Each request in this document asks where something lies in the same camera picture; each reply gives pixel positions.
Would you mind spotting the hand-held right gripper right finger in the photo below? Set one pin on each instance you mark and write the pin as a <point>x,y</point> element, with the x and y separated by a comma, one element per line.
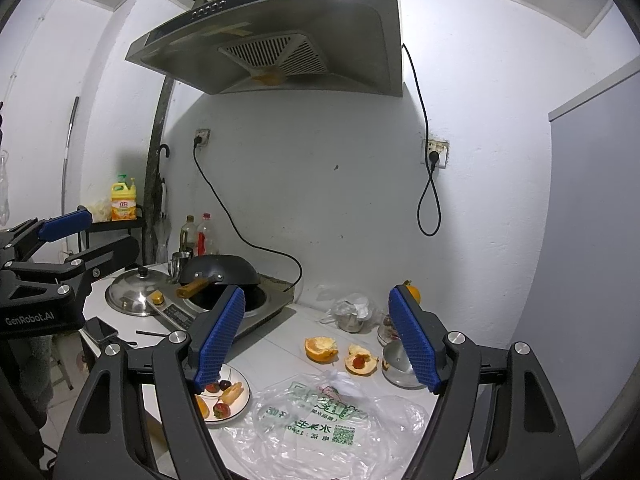
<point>415,340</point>

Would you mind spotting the white plastic bag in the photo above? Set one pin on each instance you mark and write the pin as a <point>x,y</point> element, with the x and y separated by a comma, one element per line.
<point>100,210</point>

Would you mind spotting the small clear plastic bag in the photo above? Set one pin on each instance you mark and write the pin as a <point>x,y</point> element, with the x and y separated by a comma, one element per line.
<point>357,302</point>

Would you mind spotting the white round plate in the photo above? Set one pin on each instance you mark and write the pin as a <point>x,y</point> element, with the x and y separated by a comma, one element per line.
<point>241,412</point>

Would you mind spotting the glass jar with dark fruit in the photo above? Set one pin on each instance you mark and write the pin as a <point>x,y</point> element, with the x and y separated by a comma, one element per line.
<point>387,330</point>

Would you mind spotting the small steel pot with lid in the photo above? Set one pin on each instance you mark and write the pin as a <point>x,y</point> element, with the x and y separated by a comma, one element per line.
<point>395,365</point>

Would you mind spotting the gold cooker knob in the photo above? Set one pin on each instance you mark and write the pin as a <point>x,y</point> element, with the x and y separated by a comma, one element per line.
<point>159,298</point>

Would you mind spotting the orange peel cup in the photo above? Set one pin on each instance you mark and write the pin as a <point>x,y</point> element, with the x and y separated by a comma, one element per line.
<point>370,365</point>

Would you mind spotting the steel pan lid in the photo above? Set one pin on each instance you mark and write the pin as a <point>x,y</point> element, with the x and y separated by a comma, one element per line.
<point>132,292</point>

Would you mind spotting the red cap bottle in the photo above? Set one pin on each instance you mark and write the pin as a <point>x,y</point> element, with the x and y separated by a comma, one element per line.
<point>206,237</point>

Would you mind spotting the folded umbrella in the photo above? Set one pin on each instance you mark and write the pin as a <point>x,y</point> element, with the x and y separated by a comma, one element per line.
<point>162,210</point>

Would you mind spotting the dark vertical pipe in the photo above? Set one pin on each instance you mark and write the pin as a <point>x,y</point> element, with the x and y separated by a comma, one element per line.
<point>157,125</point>

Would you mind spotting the steel induction cooker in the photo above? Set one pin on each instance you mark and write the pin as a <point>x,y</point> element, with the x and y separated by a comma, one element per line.
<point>265,305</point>

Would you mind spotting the wall socket with cooker plug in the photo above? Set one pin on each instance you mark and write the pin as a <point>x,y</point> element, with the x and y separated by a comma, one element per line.
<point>202,136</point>

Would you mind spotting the whole orange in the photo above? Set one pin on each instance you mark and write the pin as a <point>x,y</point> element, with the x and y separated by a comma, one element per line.
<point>415,294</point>

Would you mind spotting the black shelf rack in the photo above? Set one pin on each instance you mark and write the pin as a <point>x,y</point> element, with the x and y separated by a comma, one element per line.
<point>115,225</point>

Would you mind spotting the white cabinet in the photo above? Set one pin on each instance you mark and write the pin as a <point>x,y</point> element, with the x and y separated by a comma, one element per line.
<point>595,260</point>

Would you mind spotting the steel pitcher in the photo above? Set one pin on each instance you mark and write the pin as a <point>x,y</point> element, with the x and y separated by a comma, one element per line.
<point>177,265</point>

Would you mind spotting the printed clear plastic bag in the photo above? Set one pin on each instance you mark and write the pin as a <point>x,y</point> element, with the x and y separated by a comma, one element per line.
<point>325,440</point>

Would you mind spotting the steel cup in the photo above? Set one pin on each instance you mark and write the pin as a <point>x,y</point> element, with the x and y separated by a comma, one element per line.
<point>350,322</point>

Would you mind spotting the steel range hood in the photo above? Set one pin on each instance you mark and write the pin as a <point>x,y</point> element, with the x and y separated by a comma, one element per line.
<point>300,10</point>

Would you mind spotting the cooking oil bottle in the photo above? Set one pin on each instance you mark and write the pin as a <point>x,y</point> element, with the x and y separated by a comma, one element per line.
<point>187,235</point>

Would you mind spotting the smartphone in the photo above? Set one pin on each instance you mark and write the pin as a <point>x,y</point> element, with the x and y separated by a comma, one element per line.
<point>100,330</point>

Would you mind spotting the black thin stick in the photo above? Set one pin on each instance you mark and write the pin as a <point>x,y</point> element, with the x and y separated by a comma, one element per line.
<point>150,332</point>

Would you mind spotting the metal pole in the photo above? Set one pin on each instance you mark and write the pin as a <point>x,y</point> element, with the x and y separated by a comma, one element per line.
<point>70,135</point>

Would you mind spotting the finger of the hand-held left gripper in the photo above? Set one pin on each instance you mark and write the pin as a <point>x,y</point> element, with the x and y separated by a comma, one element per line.
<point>100,260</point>
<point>65,224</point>

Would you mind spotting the yellow detergent bottle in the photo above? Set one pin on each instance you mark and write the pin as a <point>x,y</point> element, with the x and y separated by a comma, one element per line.
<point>124,205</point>

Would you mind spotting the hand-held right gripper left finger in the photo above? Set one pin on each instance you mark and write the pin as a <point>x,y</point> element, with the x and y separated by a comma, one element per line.
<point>220,340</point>

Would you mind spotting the wall socket with hood plug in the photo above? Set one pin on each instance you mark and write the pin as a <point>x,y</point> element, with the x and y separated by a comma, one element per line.
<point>436,152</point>

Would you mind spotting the half orange with peel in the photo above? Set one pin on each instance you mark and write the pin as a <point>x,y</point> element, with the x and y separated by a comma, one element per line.
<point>320,350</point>

